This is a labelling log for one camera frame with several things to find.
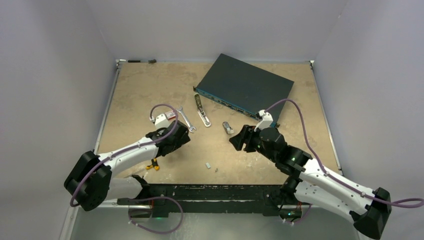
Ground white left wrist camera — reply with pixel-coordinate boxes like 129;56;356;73
150;113;170;130

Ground green and white stapler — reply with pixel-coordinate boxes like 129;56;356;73
194;93;212;128

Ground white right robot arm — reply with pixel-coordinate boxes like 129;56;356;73
229;125;392;240

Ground yellow black pliers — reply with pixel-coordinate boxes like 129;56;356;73
145;158;160;171

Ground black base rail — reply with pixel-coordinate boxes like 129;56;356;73
117;183;307;221

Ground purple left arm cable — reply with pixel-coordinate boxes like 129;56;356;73
69;103;180;208

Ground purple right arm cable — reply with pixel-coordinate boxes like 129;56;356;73
264;98;424;210

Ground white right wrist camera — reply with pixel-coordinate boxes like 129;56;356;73
254;109;274;132

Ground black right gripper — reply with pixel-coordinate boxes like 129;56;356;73
229;125;278;163

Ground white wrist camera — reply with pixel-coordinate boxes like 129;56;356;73
254;109;274;132
150;113;170;130

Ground black screwdriver at wall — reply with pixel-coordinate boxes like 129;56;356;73
127;59;157;64

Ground red staple box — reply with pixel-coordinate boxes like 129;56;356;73
165;110;177;120

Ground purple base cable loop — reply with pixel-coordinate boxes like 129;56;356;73
127;195;185;235

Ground dark blue network switch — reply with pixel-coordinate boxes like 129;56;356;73
193;53;294;120

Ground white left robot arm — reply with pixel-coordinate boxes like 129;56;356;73
63;120;191;211

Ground silver open-end wrench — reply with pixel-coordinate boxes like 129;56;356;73
176;106;197;133

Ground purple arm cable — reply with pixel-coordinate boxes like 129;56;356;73
264;98;424;210
69;103;180;208

